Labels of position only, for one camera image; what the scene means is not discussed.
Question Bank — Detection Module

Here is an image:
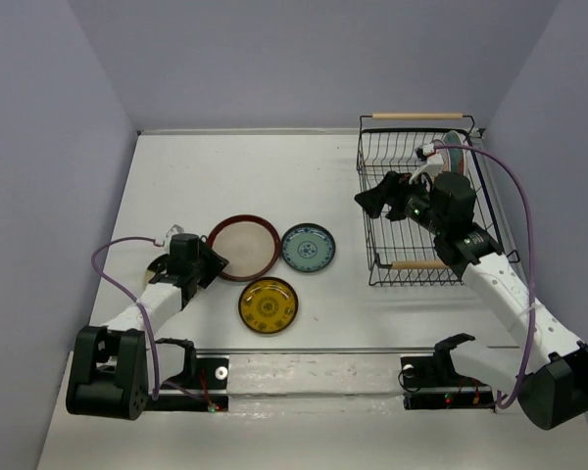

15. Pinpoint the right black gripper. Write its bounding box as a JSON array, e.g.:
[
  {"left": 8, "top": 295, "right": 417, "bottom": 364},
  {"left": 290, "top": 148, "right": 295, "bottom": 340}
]
[{"left": 353, "top": 170, "right": 448, "bottom": 236}]

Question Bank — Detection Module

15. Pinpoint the dark red rimmed beige plate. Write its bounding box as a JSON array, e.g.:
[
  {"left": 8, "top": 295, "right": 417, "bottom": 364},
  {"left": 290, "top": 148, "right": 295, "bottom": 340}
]
[{"left": 207, "top": 214, "right": 280, "bottom": 282}]

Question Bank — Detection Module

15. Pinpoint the blue white floral small plate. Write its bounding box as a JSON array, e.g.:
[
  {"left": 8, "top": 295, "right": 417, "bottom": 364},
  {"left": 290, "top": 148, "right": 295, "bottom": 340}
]
[{"left": 280, "top": 222, "right": 337, "bottom": 273}]

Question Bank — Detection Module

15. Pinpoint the red teal floral plate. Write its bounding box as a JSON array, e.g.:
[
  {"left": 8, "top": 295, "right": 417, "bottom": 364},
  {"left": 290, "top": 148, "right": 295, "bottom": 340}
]
[{"left": 442, "top": 130, "right": 468, "bottom": 176}]

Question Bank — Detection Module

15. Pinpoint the white plate orange sunburst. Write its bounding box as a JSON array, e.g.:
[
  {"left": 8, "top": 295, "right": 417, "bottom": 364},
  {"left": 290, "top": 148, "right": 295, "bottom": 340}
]
[{"left": 438, "top": 148, "right": 466, "bottom": 175}]

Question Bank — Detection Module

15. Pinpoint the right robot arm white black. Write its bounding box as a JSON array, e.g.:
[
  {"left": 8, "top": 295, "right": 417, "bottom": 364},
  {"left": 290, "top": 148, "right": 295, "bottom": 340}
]
[{"left": 354, "top": 171, "right": 588, "bottom": 430}]

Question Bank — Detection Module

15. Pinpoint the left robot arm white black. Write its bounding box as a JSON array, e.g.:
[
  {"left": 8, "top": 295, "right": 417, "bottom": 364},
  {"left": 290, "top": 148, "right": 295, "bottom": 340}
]
[{"left": 66, "top": 233, "right": 229, "bottom": 420}]

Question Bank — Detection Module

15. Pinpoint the cream translucent plate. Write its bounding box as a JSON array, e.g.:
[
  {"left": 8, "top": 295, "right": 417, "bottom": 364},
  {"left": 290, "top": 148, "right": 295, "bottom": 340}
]
[{"left": 143, "top": 254, "right": 169, "bottom": 287}]

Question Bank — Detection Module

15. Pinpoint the yellow black patterned plate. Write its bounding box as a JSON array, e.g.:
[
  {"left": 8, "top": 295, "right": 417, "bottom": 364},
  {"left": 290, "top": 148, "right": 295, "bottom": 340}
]
[{"left": 237, "top": 276, "right": 300, "bottom": 335}]

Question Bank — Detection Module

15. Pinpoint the black wire dish rack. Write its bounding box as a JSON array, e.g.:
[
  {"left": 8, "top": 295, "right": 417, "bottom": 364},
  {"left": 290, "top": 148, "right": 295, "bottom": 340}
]
[{"left": 356, "top": 115, "right": 520, "bottom": 286}]

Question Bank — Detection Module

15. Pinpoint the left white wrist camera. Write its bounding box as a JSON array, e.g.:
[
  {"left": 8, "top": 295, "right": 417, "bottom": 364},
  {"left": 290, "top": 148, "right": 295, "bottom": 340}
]
[{"left": 153, "top": 224, "right": 185, "bottom": 253}]

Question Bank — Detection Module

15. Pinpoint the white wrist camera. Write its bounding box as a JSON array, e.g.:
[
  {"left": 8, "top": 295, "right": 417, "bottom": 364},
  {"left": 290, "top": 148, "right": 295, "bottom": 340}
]
[
  {"left": 153, "top": 224, "right": 185, "bottom": 253},
  {"left": 409, "top": 140, "right": 449, "bottom": 184}
]

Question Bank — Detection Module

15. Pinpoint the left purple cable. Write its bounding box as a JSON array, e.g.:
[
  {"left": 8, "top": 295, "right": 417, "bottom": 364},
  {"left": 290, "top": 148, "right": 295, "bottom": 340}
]
[{"left": 91, "top": 236, "right": 212, "bottom": 410}]

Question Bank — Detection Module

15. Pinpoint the purple cable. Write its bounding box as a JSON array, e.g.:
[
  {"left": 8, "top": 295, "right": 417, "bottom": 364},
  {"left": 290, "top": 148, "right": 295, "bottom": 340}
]
[
  {"left": 433, "top": 143, "right": 537, "bottom": 410},
  {"left": 91, "top": 236, "right": 212, "bottom": 410}
]

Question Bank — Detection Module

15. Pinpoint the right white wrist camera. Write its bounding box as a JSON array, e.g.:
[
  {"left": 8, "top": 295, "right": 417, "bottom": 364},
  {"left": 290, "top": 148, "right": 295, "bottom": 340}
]
[{"left": 409, "top": 140, "right": 449, "bottom": 184}]

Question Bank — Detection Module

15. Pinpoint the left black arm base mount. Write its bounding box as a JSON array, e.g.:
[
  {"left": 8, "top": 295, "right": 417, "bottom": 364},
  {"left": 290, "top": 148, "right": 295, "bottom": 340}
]
[{"left": 146, "top": 356, "right": 229, "bottom": 412}]

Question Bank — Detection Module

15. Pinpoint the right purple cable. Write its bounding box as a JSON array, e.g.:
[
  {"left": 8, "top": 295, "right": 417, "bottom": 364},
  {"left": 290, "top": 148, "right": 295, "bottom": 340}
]
[{"left": 433, "top": 143, "right": 537, "bottom": 410}]

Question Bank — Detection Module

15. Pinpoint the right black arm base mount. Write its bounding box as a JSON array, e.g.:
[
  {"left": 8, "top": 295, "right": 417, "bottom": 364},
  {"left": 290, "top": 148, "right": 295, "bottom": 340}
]
[{"left": 397, "top": 355, "right": 495, "bottom": 410}]

